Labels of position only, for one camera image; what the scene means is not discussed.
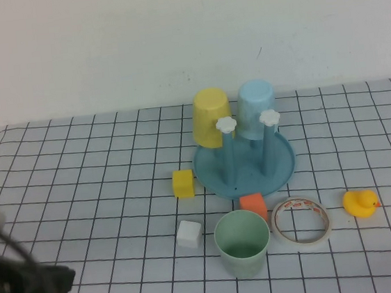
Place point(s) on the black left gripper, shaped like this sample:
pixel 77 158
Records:
pixel 62 279

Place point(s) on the green plastic cup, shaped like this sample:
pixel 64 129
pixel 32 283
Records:
pixel 243 264

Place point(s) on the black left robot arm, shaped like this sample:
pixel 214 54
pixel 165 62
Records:
pixel 7 288

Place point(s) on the blue cup stand tray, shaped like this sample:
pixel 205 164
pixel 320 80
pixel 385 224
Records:
pixel 248 183

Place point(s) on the yellow plastic cup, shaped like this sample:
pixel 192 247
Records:
pixel 210 117

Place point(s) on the light blue plastic cup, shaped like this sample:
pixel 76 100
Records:
pixel 252 109

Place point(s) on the white black grid tablecloth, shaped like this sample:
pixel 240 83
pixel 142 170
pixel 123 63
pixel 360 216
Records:
pixel 82 200

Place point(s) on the white foam cube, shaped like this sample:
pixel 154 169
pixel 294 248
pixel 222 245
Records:
pixel 189 234

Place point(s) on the yellow foam cube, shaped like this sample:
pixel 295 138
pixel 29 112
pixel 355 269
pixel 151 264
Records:
pixel 183 184

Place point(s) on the orange foam cube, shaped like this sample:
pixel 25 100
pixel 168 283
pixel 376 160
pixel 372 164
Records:
pixel 252 203

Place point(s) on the white tape roll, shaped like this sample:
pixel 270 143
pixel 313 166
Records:
pixel 309 244

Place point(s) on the yellow rubber duck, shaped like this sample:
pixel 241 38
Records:
pixel 357 206

